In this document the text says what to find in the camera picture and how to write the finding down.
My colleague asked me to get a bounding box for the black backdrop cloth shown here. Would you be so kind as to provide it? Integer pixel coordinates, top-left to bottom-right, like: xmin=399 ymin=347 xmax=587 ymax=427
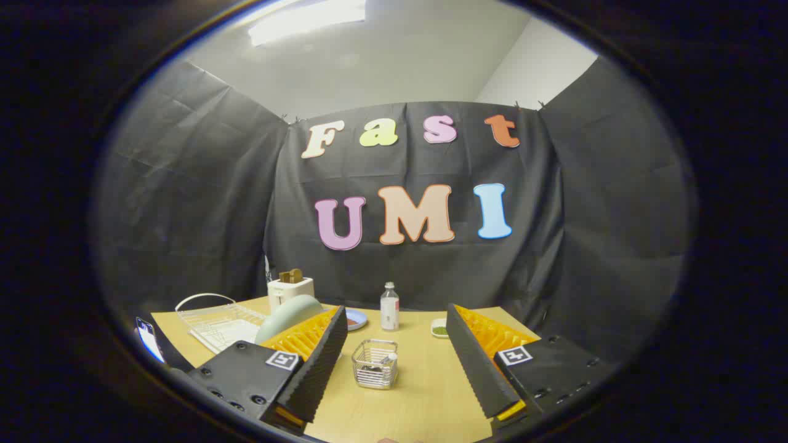
xmin=91 ymin=57 xmax=698 ymax=370

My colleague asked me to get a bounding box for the metal wire basket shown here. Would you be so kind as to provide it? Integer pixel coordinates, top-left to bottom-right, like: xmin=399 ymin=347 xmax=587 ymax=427
xmin=351 ymin=339 xmax=400 ymax=390

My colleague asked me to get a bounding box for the white spoon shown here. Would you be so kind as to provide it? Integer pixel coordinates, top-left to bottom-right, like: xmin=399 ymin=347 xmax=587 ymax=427
xmin=362 ymin=352 xmax=398 ymax=373

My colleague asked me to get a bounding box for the pale green plate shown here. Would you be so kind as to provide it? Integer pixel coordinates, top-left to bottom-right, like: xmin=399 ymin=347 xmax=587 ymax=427
xmin=255 ymin=295 xmax=324 ymax=345

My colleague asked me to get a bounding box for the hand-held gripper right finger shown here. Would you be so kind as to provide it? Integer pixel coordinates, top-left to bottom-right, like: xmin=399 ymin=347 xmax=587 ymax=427
xmin=446 ymin=303 xmax=619 ymax=441

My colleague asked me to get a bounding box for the smartphone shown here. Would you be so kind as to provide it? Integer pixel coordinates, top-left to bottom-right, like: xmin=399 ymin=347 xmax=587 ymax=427
xmin=135 ymin=316 xmax=166 ymax=364

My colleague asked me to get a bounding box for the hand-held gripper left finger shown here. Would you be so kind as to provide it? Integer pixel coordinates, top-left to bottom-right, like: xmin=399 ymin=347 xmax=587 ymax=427
xmin=186 ymin=306 xmax=350 ymax=437

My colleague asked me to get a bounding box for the clear plastic bottle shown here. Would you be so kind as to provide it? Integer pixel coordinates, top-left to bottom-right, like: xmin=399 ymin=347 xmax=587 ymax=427
xmin=380 ymin=282 xmax=400 ymax=332

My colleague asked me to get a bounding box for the white wire dish rack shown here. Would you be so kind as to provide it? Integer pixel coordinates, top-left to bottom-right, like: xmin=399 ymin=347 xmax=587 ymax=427
xmin=175 ymin=293 xmax=270 ymax=355

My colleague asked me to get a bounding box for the white toaster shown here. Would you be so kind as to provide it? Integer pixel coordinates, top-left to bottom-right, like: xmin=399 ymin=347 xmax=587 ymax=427
xmin=267 ymin=277 xmax=315 ymax=313

